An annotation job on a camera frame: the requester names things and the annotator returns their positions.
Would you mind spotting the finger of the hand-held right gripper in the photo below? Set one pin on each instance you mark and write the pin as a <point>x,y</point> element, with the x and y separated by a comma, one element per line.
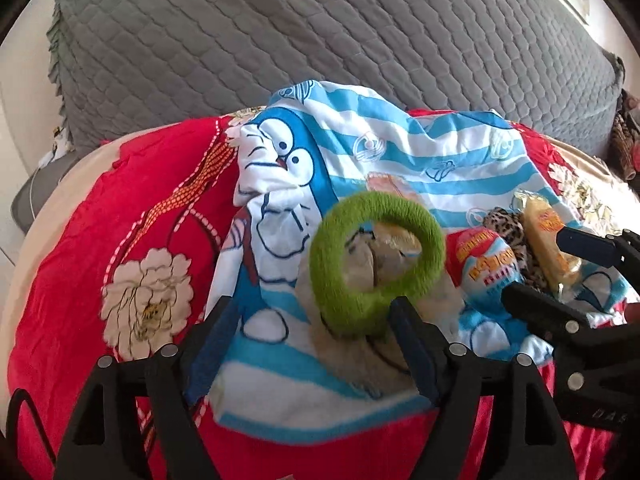
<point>540,307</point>
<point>585,247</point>

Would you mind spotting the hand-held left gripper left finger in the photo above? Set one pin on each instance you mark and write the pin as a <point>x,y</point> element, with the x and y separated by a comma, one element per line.
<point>220,345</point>

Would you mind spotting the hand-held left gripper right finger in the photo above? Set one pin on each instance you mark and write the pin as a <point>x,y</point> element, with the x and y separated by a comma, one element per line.
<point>415,355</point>

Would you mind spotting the yellow rice cracker packet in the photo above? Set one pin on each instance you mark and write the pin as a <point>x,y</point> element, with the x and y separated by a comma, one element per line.
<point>542,230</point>

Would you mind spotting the beige organza scrunchie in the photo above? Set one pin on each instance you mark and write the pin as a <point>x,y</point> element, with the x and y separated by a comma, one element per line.
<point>360,355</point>

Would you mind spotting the red blue egg toy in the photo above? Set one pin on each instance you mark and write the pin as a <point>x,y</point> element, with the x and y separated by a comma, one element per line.
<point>480,270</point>

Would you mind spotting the leopard print scrunchie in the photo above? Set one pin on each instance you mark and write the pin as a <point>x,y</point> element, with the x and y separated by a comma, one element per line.
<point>505,225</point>

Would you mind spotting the clear rice cracker packet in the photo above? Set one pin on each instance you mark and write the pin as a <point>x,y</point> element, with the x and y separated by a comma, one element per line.
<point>390,185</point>

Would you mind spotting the blue striped cartoon cloth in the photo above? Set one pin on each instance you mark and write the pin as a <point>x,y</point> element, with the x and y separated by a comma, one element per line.
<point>400,125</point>

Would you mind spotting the pile of clothes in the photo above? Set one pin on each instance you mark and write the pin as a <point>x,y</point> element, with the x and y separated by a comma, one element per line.
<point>627,140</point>

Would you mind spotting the red floral blanket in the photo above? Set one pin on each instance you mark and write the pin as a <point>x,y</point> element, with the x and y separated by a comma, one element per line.
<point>125,200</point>

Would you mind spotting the grey pad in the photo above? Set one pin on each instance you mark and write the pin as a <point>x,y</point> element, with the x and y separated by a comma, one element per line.
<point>30,200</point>

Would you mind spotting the small floral cloth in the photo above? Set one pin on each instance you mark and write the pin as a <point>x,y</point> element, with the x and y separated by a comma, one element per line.
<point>61,142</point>

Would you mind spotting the grey quilted sofa cover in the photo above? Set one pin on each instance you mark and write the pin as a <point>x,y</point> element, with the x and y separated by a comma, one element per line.
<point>300,25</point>

